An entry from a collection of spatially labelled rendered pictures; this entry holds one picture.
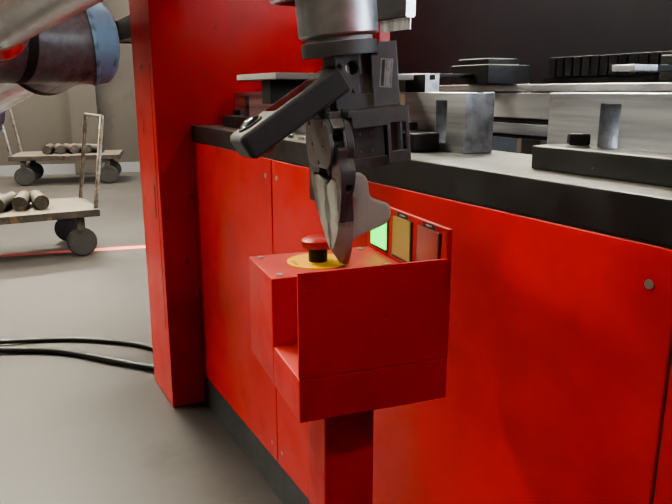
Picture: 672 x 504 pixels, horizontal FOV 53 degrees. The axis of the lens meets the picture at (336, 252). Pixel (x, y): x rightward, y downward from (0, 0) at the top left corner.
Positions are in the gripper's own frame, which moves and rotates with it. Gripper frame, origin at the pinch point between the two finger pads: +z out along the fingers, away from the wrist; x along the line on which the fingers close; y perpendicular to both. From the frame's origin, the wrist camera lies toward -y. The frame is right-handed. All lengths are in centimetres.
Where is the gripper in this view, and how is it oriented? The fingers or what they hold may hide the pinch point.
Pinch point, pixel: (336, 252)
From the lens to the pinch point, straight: 66.8
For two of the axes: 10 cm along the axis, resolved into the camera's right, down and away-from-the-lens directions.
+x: -3.5, -2.2, 9.1
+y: 9.3, -1.7, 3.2
